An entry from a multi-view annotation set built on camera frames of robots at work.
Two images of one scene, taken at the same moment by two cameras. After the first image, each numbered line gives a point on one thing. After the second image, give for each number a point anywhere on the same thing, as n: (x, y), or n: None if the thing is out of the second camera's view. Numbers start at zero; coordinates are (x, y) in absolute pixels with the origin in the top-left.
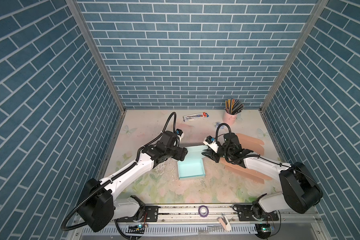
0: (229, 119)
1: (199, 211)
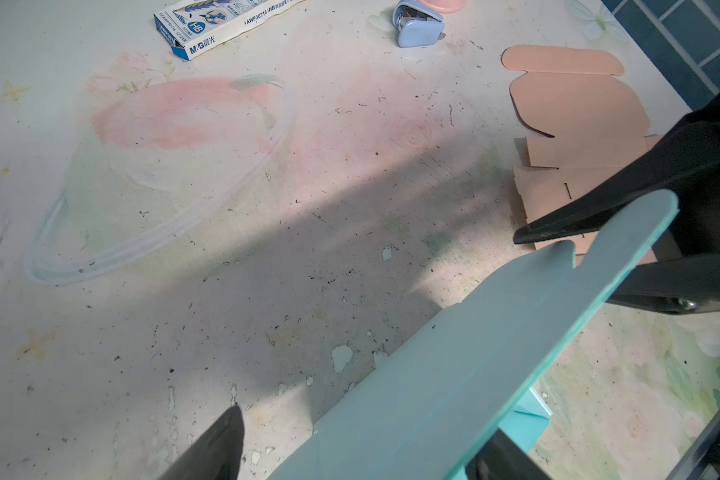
0: (446, 6)
1: None
